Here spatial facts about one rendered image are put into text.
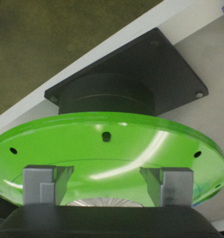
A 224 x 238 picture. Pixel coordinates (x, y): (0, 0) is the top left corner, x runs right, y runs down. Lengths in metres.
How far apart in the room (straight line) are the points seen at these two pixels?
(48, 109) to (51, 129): 0.23
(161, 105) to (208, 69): 0.09
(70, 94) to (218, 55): 0.20
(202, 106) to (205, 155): 0.20
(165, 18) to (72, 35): 1.25
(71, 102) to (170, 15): 0.17
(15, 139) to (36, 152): 0.02
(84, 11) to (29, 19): 0.27
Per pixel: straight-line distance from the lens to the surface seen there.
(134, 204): 0.38
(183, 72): 0.43
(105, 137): 0.28
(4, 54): 1.79
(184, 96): 0.48
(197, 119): 0.55
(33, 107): 0.52
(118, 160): 0.30
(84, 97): 0.41
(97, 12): 1.51
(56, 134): 0.29
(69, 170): 0.16
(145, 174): 0.16
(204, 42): 0.42
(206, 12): 0.38
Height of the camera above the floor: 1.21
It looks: 34 degrees down
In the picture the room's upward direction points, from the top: 180 degrees counter-clockwise
